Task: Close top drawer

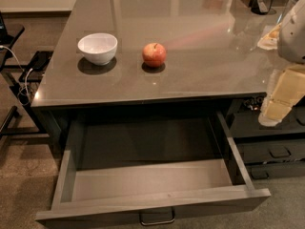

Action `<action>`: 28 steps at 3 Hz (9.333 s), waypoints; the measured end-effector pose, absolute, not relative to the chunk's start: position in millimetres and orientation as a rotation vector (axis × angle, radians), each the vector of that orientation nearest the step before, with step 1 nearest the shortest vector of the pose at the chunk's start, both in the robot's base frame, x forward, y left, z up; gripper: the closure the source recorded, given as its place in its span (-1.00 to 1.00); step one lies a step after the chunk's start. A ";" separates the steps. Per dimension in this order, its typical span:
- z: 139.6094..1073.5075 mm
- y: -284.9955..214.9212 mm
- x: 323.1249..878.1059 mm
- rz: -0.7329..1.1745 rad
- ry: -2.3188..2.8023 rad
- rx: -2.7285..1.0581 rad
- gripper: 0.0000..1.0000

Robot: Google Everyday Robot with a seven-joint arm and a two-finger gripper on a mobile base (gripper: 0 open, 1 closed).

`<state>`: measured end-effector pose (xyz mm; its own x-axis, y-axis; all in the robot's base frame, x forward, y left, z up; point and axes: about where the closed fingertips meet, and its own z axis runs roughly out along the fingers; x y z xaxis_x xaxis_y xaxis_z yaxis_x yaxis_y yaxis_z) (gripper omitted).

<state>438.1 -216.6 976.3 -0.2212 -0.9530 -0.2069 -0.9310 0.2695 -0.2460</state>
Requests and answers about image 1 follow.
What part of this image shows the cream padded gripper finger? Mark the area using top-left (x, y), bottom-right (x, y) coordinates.
top-left (258, 99), bottom-right (292, 127)

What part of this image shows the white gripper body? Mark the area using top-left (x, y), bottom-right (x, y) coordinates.
top-left (266, 64), bottom-right (305, 109)

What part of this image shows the grey top drawer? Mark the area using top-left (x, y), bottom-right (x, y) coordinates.
top-left (35, 113), bottom-right (271, 229)

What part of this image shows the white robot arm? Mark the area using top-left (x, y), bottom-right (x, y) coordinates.
top-left (258, 0), bottom-right (305, 127)

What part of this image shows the dark right drawer unit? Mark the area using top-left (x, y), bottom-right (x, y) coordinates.
top-left (226, 95), bottom-right (305, 179)

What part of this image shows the glass jar with snacks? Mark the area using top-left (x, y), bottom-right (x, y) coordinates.
top-left (257, 0), bottom-right (305, 52)

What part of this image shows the red apple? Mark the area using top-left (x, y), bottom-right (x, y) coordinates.
top-left (142, 43), bottom-right (167, 68)

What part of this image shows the white ceramic bowl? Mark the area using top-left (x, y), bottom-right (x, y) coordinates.
top-left (77, 33), bottom-right (118, 66)

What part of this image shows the black phone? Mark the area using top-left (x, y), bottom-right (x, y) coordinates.
top-left (29, 52), bottom-right (49, 71)

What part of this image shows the black side stand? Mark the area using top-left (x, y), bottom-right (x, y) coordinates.
top-left (0, 12), bottom-right (53, 137)

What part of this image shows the metal drawer handle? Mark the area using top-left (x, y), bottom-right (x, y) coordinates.
top-left (139, 207), bottom-right (175, 226)

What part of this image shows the white cable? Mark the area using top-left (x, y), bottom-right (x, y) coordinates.
top-left (0, 45), bottom-right (34, 107)

